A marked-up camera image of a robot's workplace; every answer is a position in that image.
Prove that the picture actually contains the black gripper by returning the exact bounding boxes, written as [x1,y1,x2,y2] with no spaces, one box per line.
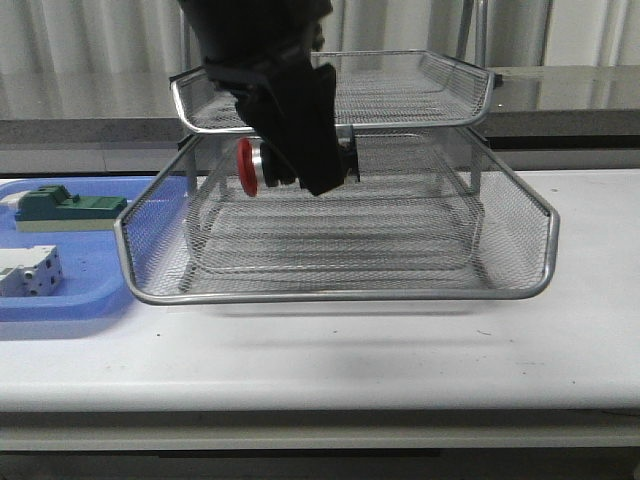
[179,1,345,196]

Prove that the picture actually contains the red emergency stop button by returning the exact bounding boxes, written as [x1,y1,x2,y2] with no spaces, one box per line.
[236,124,361,198]

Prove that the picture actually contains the grey stone counter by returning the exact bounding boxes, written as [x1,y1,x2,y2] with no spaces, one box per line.
[1,66,639,178]

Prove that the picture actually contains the blue plastic tray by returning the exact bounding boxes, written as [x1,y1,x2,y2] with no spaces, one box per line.
[1,176,151,322]

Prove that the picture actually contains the white circuit breaker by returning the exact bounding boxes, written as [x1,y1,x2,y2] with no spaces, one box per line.
[1,245,63,297]

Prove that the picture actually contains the green and beige switch module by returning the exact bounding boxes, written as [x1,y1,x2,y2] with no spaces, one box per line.
[1,184,128,233]

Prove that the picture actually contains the grey table frame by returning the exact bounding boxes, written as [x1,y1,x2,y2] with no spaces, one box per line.
[1,410,639,452]

